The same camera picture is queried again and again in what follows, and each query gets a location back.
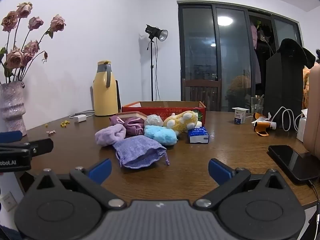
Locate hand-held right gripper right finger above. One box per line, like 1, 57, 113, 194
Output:
193, 158, 297, 209

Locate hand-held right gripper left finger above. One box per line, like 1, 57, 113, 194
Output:
24, 158, 127, 209

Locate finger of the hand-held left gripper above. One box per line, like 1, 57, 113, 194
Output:
23, 138, 54, 159
0, 131, 23, 144

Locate lilac fuzzy towel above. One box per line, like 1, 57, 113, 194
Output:
95, 124, 127, 147

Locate blue tissue packet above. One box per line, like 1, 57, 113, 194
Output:
187, 126, 210, 144

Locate purple drawstring pouch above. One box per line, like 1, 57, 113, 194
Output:
112, 135, 171, 170

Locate purple satin scrunchie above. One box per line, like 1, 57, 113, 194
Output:
109, 115, 146, 137

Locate yellow plush toy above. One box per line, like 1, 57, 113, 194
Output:
163, 110, 199, 136

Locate blue plush toy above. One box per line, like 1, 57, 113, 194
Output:
144, 125, 179, 147

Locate clear ball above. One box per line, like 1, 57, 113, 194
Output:
144, 114, 164, 128

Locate red cardboard box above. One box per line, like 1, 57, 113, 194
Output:
122, 101, 207, 127

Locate white textured vase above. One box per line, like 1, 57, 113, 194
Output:
0, 81, 27, 137

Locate yellow crumbs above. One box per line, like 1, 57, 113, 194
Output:
45, 121, 70, 128

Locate crumpled orange white wrapper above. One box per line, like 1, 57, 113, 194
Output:
252, 112, 272, 124

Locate black phone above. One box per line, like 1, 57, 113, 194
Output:
268, 144, 319, 186

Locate clear glass cup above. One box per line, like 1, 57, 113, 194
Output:
250, 95, 265, 117

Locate yellow thermos jug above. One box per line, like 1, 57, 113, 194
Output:
93, 60, 119, 117

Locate brown wooden chair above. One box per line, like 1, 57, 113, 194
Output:
182, 78, 222, 112

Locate black paper bag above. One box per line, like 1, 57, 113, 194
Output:
264, 51, 307, 123

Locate beige bag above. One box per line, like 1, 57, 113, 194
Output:
302, 63, 320, 159

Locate orange plush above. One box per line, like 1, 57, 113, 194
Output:
302, 66, 312, 108

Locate sliding glass door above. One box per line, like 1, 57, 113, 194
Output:
177, 1, 302, 113

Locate hanging clothes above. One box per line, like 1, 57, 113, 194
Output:
250, 19, 273, 51

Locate black fur hat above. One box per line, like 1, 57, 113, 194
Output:
277, 38, 317, 68

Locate studio light on stand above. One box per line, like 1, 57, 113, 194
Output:
145, 24, 169, 102

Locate white wall socket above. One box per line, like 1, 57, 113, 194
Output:
1, 192, 16, 212

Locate white charger cable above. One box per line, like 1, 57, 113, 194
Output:
69, 110, 96, 119

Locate white looped cable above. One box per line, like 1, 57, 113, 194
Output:
271, 106, 304, 132

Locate dark phone cable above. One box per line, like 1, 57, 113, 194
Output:
307, 179, 320, 229

